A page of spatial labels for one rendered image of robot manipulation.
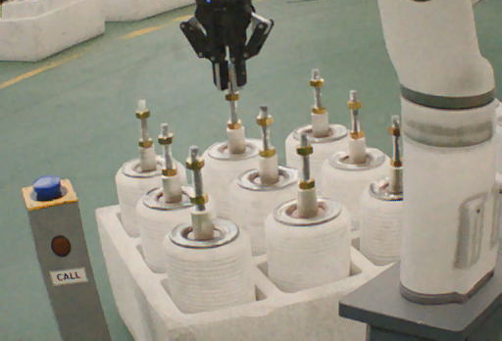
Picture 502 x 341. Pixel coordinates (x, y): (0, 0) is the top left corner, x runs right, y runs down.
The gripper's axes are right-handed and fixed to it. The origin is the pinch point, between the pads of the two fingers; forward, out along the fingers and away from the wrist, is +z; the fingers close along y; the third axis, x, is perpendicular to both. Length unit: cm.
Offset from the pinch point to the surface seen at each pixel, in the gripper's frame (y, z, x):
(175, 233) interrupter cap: 6.9, 9.8, -25.9
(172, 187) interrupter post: 1.6, 8.2, -17.5
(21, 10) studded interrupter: -177, 14, 137
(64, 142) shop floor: -83, 35, 57
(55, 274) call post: -3.5, 12.5, -38.2
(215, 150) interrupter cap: -2.3, 9.7, -1.3
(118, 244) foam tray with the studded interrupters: -8.0, 17.1, -18.3
